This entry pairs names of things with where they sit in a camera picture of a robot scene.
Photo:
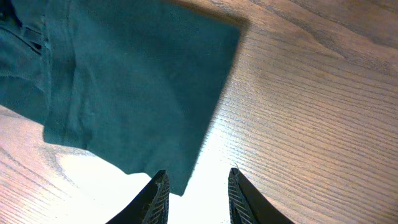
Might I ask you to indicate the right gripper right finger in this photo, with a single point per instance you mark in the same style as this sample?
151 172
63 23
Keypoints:
247 205

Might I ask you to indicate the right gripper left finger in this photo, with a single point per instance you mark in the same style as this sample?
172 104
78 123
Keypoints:
150 206

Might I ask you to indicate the black polo shirt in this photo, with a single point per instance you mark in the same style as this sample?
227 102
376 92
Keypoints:
134 82

